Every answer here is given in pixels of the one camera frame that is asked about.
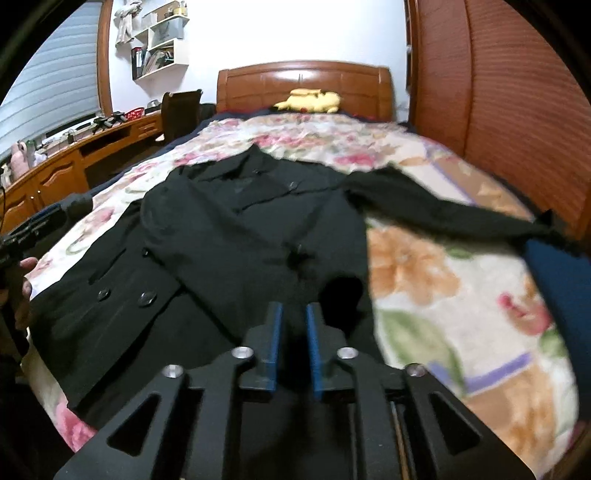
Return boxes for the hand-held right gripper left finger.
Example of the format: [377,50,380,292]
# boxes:
[53,301,284,480]

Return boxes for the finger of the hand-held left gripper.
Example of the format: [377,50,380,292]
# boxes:
[60,194,94,219]

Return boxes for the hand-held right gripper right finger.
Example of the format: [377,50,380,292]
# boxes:
[305,301,537,480]

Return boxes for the black coat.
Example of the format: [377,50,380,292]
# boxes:
[30,148,580,432]

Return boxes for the person's left hand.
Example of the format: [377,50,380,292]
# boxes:
[14,257,40,331]

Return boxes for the wooden desk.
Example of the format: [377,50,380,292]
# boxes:
[0,111,164,236]

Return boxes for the pink bottle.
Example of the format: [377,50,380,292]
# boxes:
[11,141,31,180]

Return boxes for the black tools on desk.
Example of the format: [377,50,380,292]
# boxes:
[91,112,126,133]

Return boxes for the grey window blind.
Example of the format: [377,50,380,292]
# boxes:
[0,0,103,160]

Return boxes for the floral blanket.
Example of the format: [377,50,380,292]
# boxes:
[25,113,580,472]

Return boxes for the dark wooden chair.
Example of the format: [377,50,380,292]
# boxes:
[161,90,204,141]

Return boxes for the white stuffed toy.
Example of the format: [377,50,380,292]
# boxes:
[115,0,145,44]

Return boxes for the yellow plush toy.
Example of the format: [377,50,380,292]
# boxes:
[276,88,341,114]

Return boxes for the navy blue bolster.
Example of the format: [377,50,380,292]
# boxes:
[524,237,591,370]

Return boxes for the wooden bed headboard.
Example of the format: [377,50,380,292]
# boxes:
[216,60,394,123]

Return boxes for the wooden louvred wardrobe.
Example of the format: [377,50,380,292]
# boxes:
[404,0,591,241]

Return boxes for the wooden window frame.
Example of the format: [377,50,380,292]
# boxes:
[96,0,115,116]

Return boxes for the white wall shelf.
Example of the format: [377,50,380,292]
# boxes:
[113,0,191,81]

